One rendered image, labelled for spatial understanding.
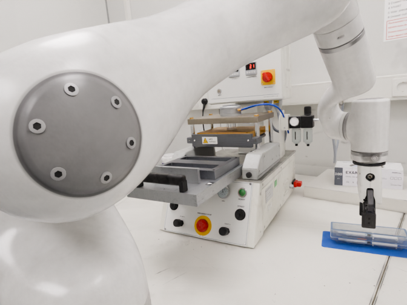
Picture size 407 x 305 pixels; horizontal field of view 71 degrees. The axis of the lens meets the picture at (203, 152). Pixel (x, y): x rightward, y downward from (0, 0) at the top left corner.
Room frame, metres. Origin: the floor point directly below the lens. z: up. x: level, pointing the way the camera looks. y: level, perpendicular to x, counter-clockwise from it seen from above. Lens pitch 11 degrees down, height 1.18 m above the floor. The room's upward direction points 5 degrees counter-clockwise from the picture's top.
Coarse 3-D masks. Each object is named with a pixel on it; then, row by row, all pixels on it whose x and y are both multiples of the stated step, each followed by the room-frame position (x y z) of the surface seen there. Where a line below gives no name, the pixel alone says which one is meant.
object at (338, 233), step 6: (330, 228) 0.74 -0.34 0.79; (402, 228) 0.71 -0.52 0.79; (336, 234) 0.74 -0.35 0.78; (342, 234) 0.73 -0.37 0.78; (348, 234) 0.71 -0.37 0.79; (354, 234) 0.71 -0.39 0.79; (360, 234) 0.70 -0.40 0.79; (366, 234) 0.69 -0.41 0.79; (372, 234) 0.69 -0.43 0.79; (384, 240) 0.69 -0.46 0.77; (390, 240) 0.68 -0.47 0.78; (396, 240) 0.67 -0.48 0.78; (402, 240) 0.66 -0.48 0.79
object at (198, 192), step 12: (156, 168) 0.76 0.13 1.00; (168, 168) 0.74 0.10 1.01; (180, 168) 0.72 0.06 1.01; (192, 168) 0.70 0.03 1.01; (240, 168) 0.84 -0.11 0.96; (192, 180) 0.70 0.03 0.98; (204, 180) 0.72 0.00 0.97; (216, 180) 0.71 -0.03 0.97; (228, 180) 0.76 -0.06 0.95; (132, 192) 0.71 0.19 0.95; (144, 192) 0.69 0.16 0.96; (156, 192) 0.67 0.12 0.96; (168, 192) 0.65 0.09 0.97; (180, 192) 0.64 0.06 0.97; (192, 192) 0.63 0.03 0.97; (204, 192) 0.64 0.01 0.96; (216, 192) 0.70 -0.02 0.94; (180, 204) 0.64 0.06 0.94; (192, 204) 0.62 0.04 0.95
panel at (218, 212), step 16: (176, 208) 0.90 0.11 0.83; (192, 208) 0.88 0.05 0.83; (208, 208) 0.85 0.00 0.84; (224, 208) 0.82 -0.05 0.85; (240, 208) 0.80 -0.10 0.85; (192, 224) 0.85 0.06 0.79; (208, 224) 0.83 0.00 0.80; (224, 224) 0.80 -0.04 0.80; (240, 224) 0.78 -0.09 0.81; (224, 240) 0.78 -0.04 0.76; (240, 240) 0.76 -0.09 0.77
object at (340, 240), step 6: (330, 234) 0.75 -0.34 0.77; (336, 240) 0.73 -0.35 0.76; (342, 240) 0.72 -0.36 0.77; (348, 240) 0.71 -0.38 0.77; (354, 240) 0.71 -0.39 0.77; (360, 240) 0.70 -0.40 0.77; (372, 246) 0.70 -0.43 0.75; (378, 246) 0.69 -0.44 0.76; (384, 246) 0.69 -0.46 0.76; (390, 246) 0.67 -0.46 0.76; (396, 246) 0.67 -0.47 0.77; (402, 246) 0.66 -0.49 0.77
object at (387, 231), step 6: (336, 222) 0.77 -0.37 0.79; (336, 228) 0.74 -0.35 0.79; (342, 228) 0.73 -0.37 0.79; (348, 228) 0.73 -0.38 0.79; (354, 228) 0.73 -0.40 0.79; (360, 228) 0.73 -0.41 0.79; (366, 228) 0.72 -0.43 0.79; (378, 228) 0.72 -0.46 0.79; (384, 228) 0.71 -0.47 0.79; (390, 228) 0.71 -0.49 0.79; (396, 228) 0.71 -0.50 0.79; (378, 234) 0.69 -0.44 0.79; (384, 234) 0.68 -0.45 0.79; (390, 234) 0.68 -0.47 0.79; (396, 234) 0.68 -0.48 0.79; (402, 234) 0.68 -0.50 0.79
